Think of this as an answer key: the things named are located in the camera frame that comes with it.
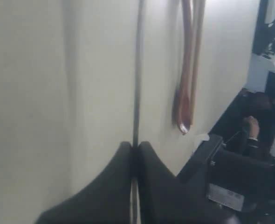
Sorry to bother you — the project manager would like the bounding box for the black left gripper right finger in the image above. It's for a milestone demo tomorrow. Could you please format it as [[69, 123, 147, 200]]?
[[135, 140, 243, 224]]

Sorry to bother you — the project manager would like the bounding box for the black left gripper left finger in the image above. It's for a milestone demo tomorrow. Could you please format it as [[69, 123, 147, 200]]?
[[36, 142, 132, 224]]

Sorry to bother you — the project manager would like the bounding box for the dark red wooden spoon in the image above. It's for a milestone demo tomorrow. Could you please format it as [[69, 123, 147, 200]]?
[[175, 0, 194, 135]]

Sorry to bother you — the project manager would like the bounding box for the wooden chopstick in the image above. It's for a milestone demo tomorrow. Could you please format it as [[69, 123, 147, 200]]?
[[190, 0, 206, 125]]

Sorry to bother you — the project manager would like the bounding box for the black office chair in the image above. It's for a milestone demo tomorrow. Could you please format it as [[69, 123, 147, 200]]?
[[177, 134, 275, 214]]

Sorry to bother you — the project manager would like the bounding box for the seated person in black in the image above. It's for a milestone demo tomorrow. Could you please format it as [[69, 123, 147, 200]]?
[[226, 92, 275, 161]]

